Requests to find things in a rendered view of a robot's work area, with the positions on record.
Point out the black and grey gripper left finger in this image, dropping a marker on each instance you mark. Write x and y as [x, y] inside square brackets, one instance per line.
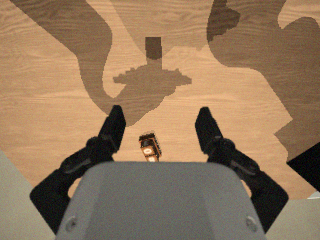
[50, 196]

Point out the brown calendar cube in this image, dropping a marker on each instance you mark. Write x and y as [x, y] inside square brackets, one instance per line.
[148, 147]
[153, 157]

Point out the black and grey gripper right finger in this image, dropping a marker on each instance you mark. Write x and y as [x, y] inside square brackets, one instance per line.
[268, 197]

